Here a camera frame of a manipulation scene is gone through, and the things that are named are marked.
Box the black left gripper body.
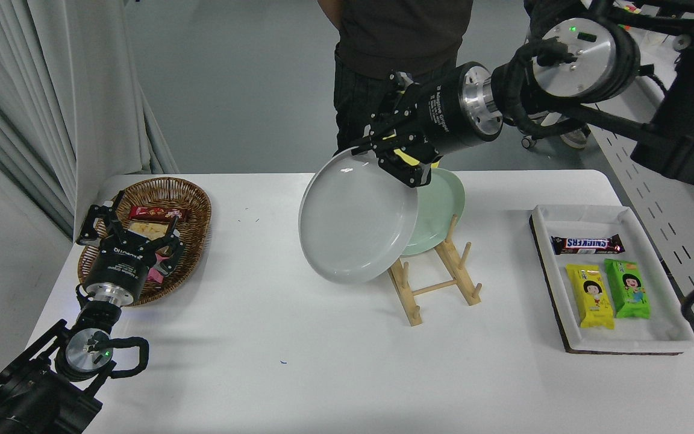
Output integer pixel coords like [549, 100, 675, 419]
[84, 236, 169, 304]

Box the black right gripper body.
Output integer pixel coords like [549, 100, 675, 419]
[411, 62, 486, 159]

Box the yellow plate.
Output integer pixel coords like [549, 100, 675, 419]
[381, 134, 441, 171]

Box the grey plate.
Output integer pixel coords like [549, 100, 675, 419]
[298, 146, 420, 285]

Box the mint green plate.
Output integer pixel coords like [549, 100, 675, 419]
[400, 168, 466, 257]

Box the wooden plate rack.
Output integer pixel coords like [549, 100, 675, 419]
[388, 214, 483, 327]

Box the pink snack pack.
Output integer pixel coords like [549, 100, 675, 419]
[146, 250, 173, 284]

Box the pale yellow snack pack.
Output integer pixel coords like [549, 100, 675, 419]
[126, 221, 170, 244]

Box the red snack bar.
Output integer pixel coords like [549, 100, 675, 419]
[128, 205, 186, 222]

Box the brown wicker basket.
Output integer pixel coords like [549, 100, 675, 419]
[77, 177, 212, 307]

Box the standing person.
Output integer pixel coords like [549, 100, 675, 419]
[317, 0, 474, 153]

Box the grey curtain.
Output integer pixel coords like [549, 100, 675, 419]
[0, 0, 180, 239]

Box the white tray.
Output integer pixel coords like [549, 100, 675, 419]
[529, 204, 694, 354]

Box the brown Snickers bar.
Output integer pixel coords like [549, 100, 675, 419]
[551, 234, 626, 256]

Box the yellow cartoon snack pack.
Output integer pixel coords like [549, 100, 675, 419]
[566, 263, 616, 330]

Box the white perforated desk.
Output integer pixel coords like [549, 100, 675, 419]
[570, 0, 694, 362]

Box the green cartoon snack pack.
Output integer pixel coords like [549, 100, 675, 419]
[604, 259, 652, 319]

